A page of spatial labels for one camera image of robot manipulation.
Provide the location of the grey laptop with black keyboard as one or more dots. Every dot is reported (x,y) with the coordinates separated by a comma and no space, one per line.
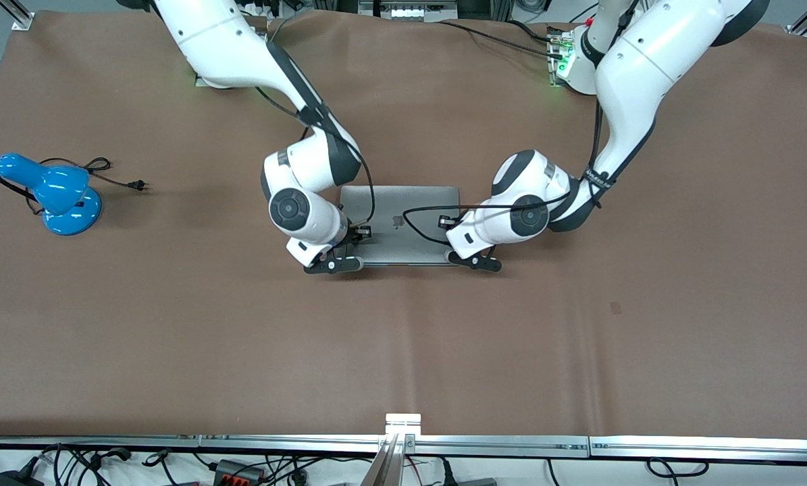
(403,196)

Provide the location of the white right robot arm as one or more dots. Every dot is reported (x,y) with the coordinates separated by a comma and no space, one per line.
(207,40)

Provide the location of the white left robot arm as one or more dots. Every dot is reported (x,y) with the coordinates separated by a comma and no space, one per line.
(646,67)

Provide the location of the brown table mat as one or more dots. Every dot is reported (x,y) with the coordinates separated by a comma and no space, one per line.
(241,337)

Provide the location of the silver device with white connectors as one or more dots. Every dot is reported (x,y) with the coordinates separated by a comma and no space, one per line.
(410,11)

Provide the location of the grey connector box orange levers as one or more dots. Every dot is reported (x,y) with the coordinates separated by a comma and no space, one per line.
(238,470)

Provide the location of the aluminium profile strut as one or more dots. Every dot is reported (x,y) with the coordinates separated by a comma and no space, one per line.
(389,466)

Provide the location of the black plug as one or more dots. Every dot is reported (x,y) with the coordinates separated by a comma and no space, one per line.
(448,476)

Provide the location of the blue desk lamp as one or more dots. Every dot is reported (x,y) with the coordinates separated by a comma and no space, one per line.
(69,202)

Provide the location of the white power strip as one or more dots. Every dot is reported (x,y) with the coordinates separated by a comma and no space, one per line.
(261,9)

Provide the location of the black power adapter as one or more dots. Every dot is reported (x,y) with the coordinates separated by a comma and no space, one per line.
(15,478)

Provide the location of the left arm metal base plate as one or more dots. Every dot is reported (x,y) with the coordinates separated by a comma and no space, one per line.
(552,74)

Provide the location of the shiny metal bracket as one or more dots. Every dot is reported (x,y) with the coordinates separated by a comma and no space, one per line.
(403,425)

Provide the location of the aluminium edge rail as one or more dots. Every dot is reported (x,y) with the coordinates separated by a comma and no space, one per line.
(498,445)
(714,449)
(86,442)

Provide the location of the aluminium frame profile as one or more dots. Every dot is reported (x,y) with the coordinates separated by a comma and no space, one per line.
(18,17)

